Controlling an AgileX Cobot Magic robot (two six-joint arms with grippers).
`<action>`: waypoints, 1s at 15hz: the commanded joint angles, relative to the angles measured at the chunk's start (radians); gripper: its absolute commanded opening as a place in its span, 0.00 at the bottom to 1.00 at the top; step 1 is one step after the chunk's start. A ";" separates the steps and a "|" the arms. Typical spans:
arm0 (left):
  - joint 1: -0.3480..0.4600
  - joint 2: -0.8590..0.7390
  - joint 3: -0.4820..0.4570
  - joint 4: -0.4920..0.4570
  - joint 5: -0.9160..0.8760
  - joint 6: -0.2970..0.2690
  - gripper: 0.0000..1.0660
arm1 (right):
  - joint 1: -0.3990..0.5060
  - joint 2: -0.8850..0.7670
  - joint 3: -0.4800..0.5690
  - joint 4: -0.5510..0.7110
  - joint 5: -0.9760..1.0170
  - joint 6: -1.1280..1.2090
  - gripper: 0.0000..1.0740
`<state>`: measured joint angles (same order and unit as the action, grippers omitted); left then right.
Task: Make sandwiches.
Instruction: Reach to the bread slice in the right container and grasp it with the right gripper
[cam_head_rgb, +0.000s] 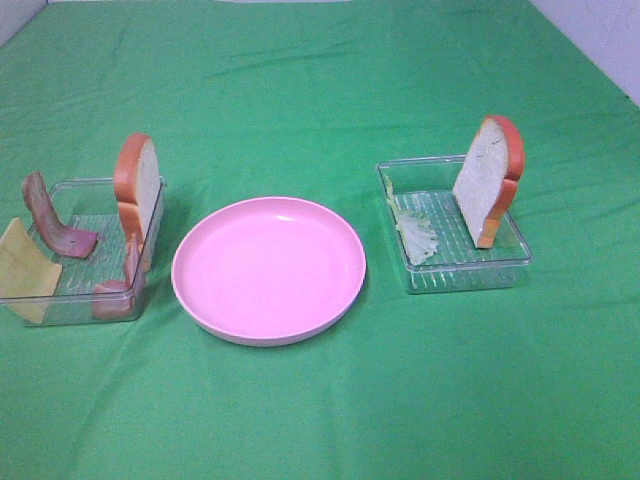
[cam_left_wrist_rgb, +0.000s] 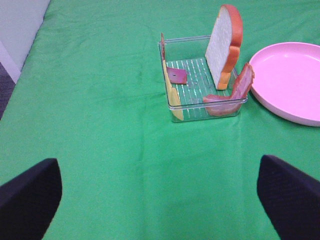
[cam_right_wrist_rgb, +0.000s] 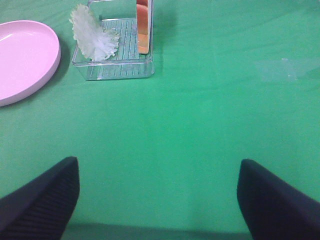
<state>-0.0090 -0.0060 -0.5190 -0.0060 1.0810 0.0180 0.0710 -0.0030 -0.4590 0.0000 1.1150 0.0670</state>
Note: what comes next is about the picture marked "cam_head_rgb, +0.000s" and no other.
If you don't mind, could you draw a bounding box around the clear left plastic container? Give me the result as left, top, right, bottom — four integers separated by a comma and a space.
1, 178, 146, 327

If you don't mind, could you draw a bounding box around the dark red bacon strip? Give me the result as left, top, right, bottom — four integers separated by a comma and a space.
21, 171, 98, 259

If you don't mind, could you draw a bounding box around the pink bacon strip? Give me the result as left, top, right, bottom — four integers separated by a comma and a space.
91, 233, 145, 321

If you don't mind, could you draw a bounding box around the clear right plastic container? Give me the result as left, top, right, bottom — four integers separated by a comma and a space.
376, 155, 532, 294

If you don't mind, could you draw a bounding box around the green lettuce leaf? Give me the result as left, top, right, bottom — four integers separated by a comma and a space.
382, 174, 438, 266

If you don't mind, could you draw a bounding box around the green tablecloth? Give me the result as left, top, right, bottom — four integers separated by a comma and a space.
1, 1, 639, 479

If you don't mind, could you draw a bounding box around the white bread slice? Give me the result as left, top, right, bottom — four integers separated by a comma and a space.
114, 133, 164, 272
453, 115, 526, 249

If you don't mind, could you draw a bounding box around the clear plastic container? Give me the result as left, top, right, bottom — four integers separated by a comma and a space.
1, 178, 146, 327
376, 155, 532, 294

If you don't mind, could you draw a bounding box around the pink round plate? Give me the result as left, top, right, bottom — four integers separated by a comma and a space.
171, 197, 366, 347

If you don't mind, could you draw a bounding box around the yellow cheese slice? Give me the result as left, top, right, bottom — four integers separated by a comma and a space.
1, 217, 62, 325

